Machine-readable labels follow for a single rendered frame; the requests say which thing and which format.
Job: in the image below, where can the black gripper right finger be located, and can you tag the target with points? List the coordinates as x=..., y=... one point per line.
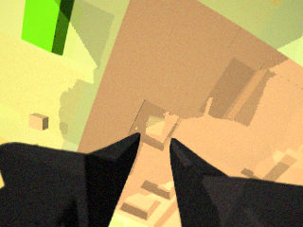
x=207, y=197

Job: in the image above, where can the lime green block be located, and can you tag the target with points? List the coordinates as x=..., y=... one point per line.
x=46, y=22

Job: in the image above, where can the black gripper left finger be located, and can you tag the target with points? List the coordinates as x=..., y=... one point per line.
x=96, y=179

